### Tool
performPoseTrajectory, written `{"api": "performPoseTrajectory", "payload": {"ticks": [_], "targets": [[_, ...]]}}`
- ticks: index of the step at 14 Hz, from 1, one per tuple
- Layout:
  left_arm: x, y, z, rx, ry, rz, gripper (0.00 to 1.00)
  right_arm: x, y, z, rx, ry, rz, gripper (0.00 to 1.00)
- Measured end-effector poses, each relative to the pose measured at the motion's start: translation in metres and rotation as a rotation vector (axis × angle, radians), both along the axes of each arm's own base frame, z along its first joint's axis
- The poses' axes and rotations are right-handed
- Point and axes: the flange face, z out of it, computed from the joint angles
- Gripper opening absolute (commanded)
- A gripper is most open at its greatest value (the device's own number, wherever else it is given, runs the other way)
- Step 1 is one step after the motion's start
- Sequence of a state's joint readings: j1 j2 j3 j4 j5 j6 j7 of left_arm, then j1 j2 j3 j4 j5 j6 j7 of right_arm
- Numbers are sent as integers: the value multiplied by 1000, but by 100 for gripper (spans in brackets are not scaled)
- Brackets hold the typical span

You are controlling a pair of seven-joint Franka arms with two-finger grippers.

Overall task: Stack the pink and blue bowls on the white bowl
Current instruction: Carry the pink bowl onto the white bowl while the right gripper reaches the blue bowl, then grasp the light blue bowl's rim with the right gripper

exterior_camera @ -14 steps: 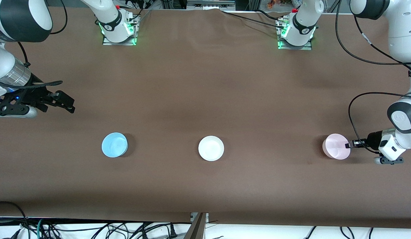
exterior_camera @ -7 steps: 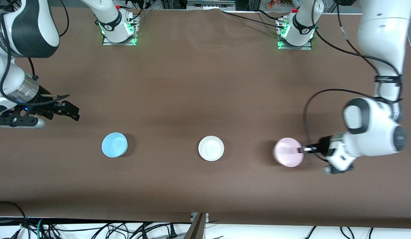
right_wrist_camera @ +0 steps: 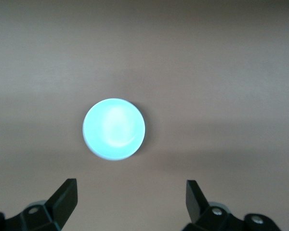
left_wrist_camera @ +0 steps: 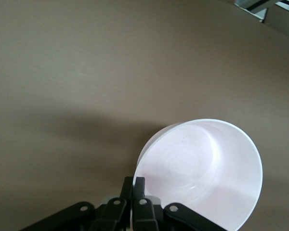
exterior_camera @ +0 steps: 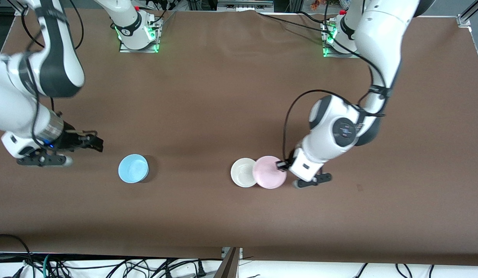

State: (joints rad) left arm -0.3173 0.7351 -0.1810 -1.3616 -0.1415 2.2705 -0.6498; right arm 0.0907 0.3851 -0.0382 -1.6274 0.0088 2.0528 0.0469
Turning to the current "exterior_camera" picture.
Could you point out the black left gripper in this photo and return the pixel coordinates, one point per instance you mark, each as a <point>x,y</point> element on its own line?
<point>281,165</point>

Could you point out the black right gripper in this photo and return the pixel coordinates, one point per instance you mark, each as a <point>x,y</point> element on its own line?
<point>70,140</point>

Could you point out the pink bowl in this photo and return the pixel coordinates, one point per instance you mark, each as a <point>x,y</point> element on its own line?
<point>267,173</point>

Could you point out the blue bowl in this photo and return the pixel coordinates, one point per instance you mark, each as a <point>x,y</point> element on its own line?
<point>133,168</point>

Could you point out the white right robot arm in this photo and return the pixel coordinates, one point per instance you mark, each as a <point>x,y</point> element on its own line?
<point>57,58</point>

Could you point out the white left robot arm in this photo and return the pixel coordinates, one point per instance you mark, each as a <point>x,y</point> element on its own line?
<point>339,131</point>

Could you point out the white bowl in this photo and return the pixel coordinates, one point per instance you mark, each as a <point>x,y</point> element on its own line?
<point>242,173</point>

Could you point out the brown table cover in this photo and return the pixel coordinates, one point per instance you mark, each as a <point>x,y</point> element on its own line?
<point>208,104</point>

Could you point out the black power plug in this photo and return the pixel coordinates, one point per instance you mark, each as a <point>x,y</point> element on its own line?
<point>201,269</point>

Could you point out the orange background object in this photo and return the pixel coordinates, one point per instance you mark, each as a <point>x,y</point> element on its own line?
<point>318,4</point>

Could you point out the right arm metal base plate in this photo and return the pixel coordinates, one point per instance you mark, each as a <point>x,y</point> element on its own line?
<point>125,49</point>

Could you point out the metal post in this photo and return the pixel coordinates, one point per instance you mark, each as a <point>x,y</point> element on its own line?
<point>229,266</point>

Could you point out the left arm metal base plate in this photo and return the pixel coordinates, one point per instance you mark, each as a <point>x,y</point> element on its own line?
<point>329,54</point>

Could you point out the aluminium frame corner bracket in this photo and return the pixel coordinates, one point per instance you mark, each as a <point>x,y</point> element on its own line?
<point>21,10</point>
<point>465,19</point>

